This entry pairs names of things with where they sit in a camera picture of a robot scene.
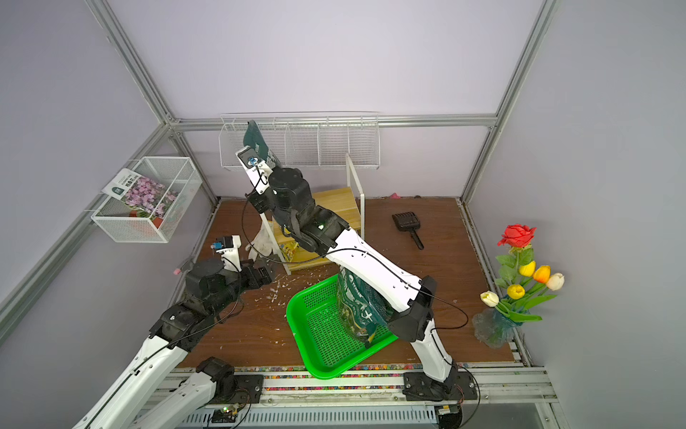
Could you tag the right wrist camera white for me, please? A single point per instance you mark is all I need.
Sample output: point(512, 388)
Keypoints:
point(254, 163)

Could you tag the green plastic mesh tray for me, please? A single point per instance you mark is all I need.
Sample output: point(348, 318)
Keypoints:
point(327, 349)

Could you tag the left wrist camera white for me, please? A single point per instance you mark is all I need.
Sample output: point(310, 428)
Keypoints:
point(227, 247)

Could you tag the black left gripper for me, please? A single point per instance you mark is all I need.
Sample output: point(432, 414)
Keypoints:
point(256, 281)

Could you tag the metal base rail frame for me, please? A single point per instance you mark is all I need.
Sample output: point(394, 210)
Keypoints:
point(385, 394)

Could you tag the white work glove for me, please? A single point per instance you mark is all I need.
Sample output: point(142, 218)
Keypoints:
point(262, 245)

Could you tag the white wire wall basket long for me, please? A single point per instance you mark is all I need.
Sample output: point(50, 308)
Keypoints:
point(307, 139)

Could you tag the clear glass vase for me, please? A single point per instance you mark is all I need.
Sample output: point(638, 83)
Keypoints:
point(493, 329)

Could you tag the white frame wooden shelf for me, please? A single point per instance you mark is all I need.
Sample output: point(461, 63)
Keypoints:
point(349, 203)

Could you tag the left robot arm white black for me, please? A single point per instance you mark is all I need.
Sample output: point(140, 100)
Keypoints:
point(210, 287)

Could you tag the black slotted plastic scoop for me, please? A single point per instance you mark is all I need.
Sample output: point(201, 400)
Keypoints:
point(409, 222)

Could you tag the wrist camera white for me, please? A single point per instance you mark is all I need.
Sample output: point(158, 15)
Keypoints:
point(254, 163)
point(227, 247)

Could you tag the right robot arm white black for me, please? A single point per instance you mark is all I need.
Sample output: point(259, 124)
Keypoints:
point(286, 194)

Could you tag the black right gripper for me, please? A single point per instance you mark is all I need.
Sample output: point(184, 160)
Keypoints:
point(261, 199)

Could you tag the artificial flower bouquet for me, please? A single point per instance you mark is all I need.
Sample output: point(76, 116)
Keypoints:
point(526, 284)

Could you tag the pink flower seed packet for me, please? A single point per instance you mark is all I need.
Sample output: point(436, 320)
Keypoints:
point(145, 197)

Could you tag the dark green soil bag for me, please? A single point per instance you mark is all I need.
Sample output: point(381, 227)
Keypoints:
point(254, 138)
point(362, 310)

